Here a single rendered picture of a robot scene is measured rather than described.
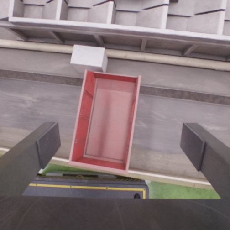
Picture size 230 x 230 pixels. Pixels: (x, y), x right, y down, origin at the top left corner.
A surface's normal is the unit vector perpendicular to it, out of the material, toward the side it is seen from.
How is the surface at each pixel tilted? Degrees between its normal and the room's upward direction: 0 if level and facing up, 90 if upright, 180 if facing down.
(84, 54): 0
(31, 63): 0
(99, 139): 0
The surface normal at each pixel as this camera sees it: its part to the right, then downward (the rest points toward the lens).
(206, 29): -0.58, -0.03
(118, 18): -0.10, 0.04
